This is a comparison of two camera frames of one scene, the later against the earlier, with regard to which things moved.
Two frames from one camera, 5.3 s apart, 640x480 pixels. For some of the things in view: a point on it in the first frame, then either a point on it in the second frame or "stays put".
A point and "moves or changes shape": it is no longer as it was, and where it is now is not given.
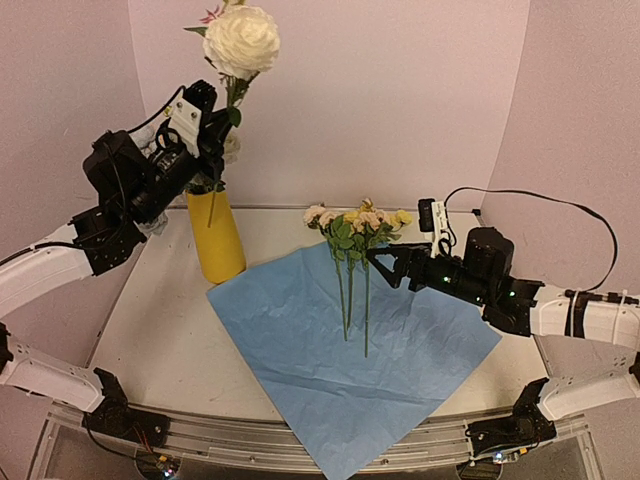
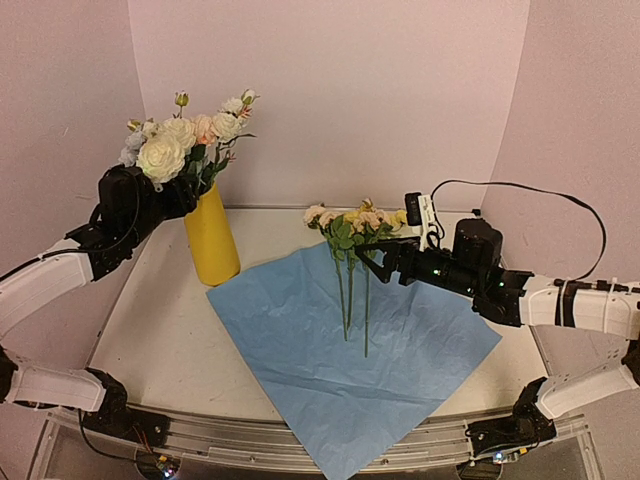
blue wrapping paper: (365, 417) stays put
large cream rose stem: (241, 41) moves or changes shape
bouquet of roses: (351, 235) stays put
